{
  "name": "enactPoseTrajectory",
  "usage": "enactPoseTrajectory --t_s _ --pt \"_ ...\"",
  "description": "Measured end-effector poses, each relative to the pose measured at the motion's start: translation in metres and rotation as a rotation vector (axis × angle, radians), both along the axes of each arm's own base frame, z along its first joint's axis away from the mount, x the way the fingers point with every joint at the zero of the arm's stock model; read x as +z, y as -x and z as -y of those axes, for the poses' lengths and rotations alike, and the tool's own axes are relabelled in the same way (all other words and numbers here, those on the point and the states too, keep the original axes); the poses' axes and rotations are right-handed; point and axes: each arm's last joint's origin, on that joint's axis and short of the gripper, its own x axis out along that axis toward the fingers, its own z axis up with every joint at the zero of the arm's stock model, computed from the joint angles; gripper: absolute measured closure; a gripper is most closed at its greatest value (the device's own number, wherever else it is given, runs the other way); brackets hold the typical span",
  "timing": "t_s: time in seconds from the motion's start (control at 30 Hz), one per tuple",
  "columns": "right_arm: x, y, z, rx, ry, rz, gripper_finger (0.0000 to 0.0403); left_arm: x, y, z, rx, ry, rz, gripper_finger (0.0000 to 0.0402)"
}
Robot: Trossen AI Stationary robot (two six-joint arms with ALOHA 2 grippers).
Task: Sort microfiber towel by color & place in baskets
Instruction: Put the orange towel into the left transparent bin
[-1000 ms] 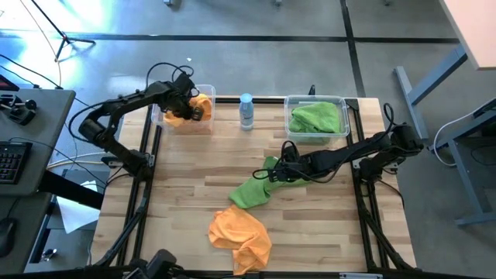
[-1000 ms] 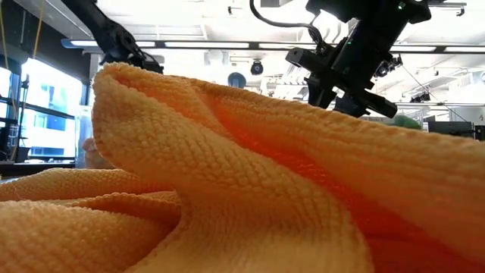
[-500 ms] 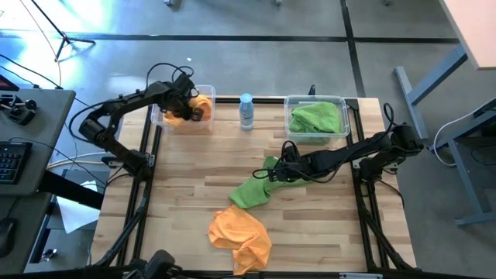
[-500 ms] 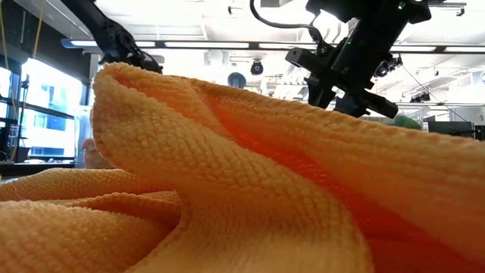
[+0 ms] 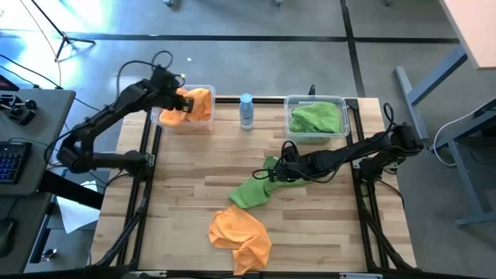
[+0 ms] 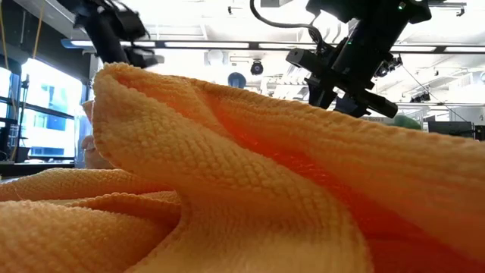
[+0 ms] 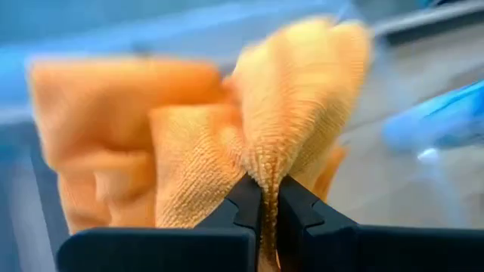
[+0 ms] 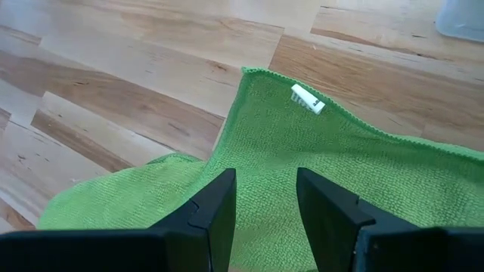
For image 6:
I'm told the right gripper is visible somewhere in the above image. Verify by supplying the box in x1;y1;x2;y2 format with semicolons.
286;37;399;119

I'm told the black aluminium frame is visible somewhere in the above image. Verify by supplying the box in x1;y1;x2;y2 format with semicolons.
62;39;485;54

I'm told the green microfiber towel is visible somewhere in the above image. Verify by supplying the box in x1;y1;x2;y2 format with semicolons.
392;115;423;130

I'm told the yellow hanging cable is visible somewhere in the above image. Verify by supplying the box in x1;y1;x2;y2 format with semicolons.
32;0;45;60

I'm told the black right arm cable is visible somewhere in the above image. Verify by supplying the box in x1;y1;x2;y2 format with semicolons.
249;0;325;45

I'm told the orange microfiber towel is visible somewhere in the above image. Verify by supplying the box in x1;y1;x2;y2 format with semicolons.
0;61;485;273

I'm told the black background monitor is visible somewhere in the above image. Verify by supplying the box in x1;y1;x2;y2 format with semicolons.
427;121;475;140

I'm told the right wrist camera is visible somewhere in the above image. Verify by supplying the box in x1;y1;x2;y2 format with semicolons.
373;52;403;79

